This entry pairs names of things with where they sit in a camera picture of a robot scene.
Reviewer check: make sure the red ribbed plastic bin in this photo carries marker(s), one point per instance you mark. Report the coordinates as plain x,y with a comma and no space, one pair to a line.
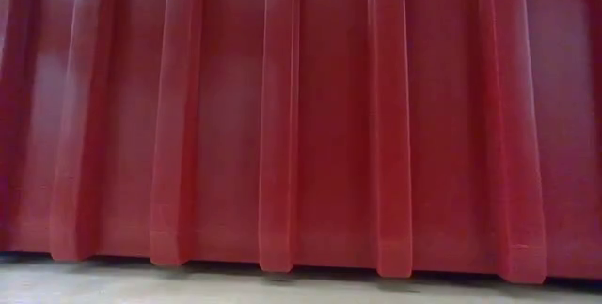
329,120

